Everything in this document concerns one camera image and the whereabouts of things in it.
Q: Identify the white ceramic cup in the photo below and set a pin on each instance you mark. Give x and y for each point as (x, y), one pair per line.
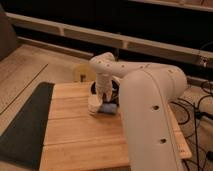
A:
(93, 104)

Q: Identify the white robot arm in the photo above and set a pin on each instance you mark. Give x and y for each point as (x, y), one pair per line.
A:
(145, 91)

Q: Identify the blue rectangular sponge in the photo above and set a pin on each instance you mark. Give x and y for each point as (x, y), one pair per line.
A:
(109, 108)

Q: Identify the wooden table board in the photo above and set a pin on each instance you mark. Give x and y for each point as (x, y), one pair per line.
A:
(77, 141)

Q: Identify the dark floor mat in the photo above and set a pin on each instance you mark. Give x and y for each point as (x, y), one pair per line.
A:
(22, 141)

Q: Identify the white shelf rail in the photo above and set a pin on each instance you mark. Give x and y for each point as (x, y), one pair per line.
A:
(138, 45)

